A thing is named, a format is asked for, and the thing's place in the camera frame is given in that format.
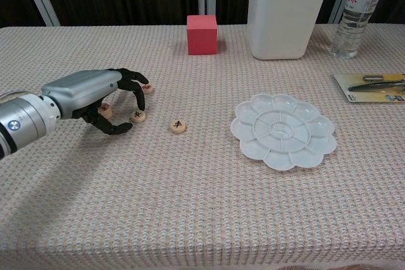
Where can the beige woven tablecloth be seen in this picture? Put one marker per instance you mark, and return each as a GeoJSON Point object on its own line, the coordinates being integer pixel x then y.
{"type": "Point", "coordinates": [190, 203]}

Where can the clear plastic water bottle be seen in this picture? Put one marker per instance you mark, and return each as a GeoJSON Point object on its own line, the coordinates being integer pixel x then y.
{"type": "Point", "coordinates": [354, 23]}

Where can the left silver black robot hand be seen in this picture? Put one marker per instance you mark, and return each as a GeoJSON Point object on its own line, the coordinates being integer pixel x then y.
{"type": "Point", "coordinates": [82, 88]}

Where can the red foam cube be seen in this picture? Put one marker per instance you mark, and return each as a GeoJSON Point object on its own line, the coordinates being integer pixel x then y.
{"type": "Point", "coordinates": [202, 37]}

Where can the yellow razor blister pack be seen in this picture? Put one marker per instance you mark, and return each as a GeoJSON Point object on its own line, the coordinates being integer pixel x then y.
{"type": "Point", "coordinates": [373, 91]}

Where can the white flower paint palette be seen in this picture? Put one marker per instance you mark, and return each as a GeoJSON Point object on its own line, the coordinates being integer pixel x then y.
{"type": "Point", "coordinates": [283, 131]}

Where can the white square trash bin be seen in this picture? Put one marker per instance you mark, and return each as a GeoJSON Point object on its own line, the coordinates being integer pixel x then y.
{"type": "Point", "coordinates": [284, 20]}

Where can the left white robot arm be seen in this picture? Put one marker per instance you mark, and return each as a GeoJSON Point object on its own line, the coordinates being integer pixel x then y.
{"type": "Point", "coordinates": [25, 118]}

